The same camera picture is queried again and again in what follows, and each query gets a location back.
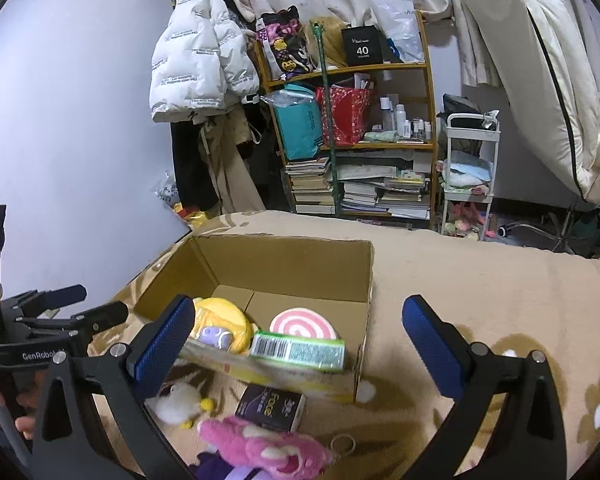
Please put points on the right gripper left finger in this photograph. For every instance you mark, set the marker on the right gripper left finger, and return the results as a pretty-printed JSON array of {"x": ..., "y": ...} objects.
[{"x": 70, "y": 441}]

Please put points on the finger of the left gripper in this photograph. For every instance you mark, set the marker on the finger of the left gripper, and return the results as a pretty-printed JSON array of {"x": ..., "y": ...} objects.
[
  {"x": 55, "y": 298},
  {"x": 82, "y": 327}
]

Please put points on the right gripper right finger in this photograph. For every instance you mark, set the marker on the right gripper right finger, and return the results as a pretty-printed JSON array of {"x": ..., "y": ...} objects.
[{"x": 528, "y": 441}]

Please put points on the white chick plush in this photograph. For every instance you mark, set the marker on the white chick plush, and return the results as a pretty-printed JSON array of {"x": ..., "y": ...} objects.
[{"x": 181, "y": 406}]

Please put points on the purple doll plush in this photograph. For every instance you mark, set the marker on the purple doll plush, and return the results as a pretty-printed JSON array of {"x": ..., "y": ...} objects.
[{"x": 211, "y": 466}]

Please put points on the green tissue pack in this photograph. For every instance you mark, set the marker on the green tissue pack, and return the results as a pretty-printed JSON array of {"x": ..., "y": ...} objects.
[{"x": 325, "y": 355}]

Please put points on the pink bear plush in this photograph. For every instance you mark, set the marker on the pink bear plush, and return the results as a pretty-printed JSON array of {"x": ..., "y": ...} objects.
[{"x": 282, "y": 455}]

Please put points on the clear plastic packet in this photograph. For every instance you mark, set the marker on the clear plastic packet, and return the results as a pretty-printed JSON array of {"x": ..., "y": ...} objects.
[{"x": 216, "y": 337}]

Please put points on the yellow plush toy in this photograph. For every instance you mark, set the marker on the yellow plush toy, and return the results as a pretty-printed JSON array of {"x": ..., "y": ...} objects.
[{"x": 216, "y": 311}]

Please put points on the snack bag on floor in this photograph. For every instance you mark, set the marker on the snack bag on floor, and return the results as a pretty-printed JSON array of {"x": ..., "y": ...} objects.
[{"x": 166, "y": 191}]

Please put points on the cardboard box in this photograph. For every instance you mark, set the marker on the cardboard box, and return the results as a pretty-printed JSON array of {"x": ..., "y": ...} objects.
[{"x": 264, "y": 275}]

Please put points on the black face box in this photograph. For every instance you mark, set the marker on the black face box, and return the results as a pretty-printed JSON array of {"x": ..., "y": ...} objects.
[{"x": 271, "y": 408}]

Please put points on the pink swirl plush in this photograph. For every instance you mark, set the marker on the pink swirl plush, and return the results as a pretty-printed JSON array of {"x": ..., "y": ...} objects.
[{"x": 302, "y": 322}]

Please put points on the beige hanging coat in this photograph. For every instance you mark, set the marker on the beige hanging coat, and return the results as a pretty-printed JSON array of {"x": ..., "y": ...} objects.
[{"x": 220, "y": 137}]

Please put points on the book stack left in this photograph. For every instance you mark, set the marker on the book stack left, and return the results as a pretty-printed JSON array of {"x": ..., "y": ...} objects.
[{"x": 311, "y": 186}]

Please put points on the white puffer jacket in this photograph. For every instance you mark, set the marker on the white puffer jacket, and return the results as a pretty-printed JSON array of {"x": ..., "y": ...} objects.
[{"x": 200, "y": 66}]

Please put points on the teal bag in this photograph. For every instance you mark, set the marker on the teal bag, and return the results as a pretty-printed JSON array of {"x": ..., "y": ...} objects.
[{"x": 299, "y": 121}]

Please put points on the book pile right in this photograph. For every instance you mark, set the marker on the book pile right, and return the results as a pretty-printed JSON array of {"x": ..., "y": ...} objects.
[{"x": 386, "y": 183}]

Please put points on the white utility cart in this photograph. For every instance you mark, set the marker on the white utility cart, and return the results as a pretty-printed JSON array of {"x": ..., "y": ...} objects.
[{"x": 468, "y": 173}]

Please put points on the wooden bookshelf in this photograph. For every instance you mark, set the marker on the wooden bookshelf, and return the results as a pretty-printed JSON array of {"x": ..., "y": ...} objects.
[{"x": 268, "y": 84}]

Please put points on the red gift bag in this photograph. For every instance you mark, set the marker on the red gift bag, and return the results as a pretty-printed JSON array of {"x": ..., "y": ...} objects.
[{"x": 350, "y": 109}]

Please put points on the green pole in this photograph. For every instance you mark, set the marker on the green pole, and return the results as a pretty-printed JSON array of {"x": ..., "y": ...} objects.
[{"x": 318, "y": 29}]

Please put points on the black box with 40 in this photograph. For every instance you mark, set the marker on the black box with 40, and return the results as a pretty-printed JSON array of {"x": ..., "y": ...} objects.
[{"x": 362, "y": 45}]

